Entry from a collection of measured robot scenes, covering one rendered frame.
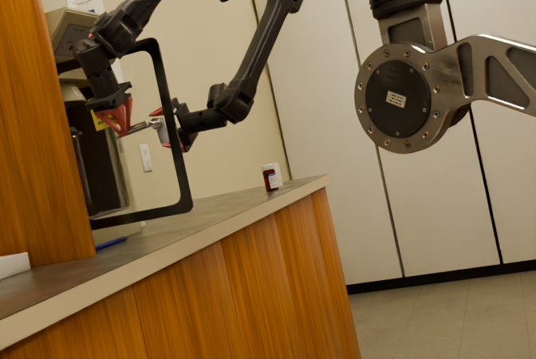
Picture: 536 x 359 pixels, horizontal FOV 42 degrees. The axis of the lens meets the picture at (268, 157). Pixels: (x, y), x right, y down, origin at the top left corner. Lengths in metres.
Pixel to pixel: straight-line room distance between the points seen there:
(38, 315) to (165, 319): 0.43
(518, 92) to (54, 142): 0.98
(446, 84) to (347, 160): 3.43
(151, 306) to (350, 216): 3.31
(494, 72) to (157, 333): 0.81
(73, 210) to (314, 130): 3.20
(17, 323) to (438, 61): 0.78
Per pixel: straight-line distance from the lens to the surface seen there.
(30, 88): 1.64
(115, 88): 1.51
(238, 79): 1.81
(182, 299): 1.56
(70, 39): 1.76
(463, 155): 4.51
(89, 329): 1.26
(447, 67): 1.20
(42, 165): 1.63
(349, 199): 4.63
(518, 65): 1.15
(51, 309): 1.13
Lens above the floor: 1.10
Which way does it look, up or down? 1 degrees down
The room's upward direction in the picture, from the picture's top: 12 degrees counter-clockwise
